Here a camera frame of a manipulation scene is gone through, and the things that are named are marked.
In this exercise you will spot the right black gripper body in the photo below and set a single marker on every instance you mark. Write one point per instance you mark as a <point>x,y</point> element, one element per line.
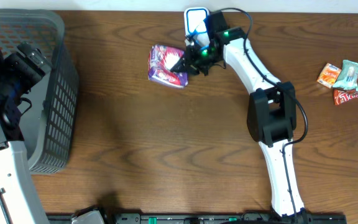
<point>201,60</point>

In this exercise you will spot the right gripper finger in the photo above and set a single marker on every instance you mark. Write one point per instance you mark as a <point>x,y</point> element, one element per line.
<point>195,32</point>
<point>180,66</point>

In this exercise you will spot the purple red pantyliner pack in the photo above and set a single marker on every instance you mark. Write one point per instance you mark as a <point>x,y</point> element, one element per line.
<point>161,59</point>

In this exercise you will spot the orange Kleenex tissue pack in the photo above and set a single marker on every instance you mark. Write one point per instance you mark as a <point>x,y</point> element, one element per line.
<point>328,75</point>

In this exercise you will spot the red chocolate bar wrapper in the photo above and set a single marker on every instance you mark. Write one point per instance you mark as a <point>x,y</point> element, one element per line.
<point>344,96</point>

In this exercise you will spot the green flushable wipes pack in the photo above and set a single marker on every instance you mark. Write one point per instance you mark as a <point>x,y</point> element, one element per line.
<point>347,79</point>

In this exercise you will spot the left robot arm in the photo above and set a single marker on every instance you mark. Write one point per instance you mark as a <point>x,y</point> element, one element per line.
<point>19,72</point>

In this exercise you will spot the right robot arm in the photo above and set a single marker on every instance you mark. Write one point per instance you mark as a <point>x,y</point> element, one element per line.
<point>271,113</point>

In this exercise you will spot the grey plastic shopping basket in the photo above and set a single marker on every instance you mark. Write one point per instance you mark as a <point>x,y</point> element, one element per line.
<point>48,121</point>

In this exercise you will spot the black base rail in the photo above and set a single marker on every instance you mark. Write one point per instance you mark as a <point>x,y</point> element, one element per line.
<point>252,217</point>

